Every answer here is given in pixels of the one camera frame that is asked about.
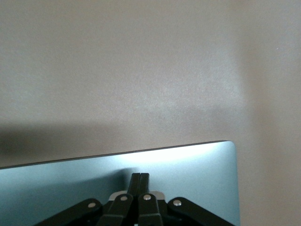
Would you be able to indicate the grey laptop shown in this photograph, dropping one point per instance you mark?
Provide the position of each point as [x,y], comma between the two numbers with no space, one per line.
[58,183]

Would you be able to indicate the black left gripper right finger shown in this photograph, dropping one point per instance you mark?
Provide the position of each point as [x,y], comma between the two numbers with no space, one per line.
[144,183]

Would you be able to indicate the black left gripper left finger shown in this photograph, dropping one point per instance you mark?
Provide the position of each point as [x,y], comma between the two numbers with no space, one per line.
[136,183]

